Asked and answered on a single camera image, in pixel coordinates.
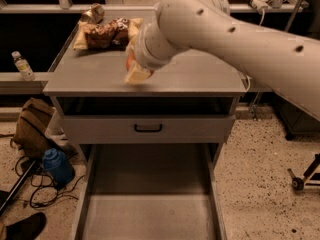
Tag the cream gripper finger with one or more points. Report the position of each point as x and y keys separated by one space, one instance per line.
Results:
x=136 y=74
x=131 y=43

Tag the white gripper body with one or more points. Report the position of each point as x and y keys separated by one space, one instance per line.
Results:
x=142 y=50

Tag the red apple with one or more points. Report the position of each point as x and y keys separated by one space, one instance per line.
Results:
x=129 y=61

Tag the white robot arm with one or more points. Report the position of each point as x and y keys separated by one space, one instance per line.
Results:
x=286 y=63

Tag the grey drawer cabinet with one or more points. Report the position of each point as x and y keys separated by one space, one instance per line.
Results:
x=91 y=83

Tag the closed grey top drawer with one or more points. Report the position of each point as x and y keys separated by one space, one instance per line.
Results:
x=119 y=129

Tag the open middle drawer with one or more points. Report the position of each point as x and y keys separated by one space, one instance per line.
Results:
x=149 y=192

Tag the brown chip bag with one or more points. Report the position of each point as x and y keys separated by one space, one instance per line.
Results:
x=117 y=33

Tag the tipped metal can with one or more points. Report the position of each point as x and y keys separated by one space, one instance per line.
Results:
x=93 y=15

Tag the clear plastic water bottle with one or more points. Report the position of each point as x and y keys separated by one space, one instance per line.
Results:
x=23 y=66

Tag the white power adapter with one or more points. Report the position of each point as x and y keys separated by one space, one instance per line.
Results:
x=258 y=0

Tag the blue water jug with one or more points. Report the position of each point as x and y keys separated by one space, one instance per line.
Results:
x=56 y=163

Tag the brown backpack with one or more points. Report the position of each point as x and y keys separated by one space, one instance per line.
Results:
x=31 y=126

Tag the metal tripod pole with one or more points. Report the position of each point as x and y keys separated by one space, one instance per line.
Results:
x=296 y=7

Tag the black shoe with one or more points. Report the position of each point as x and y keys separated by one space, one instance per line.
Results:
x=27 y=229

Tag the black wheeled stand leg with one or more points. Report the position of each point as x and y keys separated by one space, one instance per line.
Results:
x=311 y=176

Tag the black drawer handle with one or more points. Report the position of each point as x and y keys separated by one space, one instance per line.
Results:
x=148 y=128

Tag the grey ledge rail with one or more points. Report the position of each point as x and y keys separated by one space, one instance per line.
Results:
x=14 y=84

